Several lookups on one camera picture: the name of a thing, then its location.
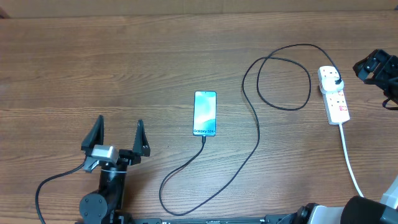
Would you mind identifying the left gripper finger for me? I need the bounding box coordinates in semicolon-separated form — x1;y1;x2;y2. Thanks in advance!
81;115;104;152
132;119;150;157

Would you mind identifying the Samsung Galaxy smartphone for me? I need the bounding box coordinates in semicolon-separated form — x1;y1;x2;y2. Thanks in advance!
193;91;217;136

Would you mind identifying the black charging cable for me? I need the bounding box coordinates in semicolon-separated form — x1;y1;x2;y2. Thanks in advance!
159;43;344;217

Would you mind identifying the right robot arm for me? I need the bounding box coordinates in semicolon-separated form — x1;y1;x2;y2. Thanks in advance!
278;49;397;224

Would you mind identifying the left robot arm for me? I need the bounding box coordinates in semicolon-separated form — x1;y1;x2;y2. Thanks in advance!
79;115;150;223

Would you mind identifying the white charger plug adapter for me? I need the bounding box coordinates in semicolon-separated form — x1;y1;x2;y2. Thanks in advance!
319;77;345;94

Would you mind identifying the white power strip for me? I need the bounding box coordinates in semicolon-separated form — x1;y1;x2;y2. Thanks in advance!
317;66;350;125

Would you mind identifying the white power strip cord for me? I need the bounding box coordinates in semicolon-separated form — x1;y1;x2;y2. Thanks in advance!
338;123;365;198

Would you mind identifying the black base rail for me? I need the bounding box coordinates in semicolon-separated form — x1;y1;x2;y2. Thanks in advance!
101;213;296;224

